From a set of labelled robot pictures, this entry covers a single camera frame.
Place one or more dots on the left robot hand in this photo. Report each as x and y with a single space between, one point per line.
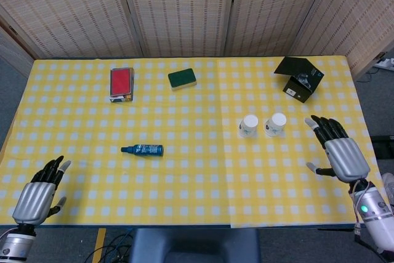
34 199

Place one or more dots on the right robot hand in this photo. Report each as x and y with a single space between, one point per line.
348 158

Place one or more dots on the floral white paper cup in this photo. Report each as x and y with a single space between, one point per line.
248 126
274 125

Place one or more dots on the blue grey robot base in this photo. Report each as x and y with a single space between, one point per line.
197 244

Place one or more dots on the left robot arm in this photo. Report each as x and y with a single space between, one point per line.
15 244

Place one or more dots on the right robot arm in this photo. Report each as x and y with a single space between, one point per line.
375 213

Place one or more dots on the black flat floor object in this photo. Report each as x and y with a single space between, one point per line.
381 147

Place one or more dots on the white shoe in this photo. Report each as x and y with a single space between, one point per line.
388 187

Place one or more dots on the yellow checkered table cloth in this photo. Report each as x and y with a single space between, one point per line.
277 167
77 121

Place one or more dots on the yellow floor tape strip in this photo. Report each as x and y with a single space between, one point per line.
99 244

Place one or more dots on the black box with open lid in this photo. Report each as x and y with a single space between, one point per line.
303 86

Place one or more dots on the white power strip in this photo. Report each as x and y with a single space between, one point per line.
386 63

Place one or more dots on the blue spray bottle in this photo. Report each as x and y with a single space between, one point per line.
144 149

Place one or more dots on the blue and yellow carton box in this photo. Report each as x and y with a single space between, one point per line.
123 99

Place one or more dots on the woven folding screen panel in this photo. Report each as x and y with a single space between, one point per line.
67 7
360 13
178 7
277 7
12 53

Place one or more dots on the red topped card case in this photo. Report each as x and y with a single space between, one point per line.
120 82

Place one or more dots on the green and yellow sponge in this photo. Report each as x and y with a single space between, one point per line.
182 79

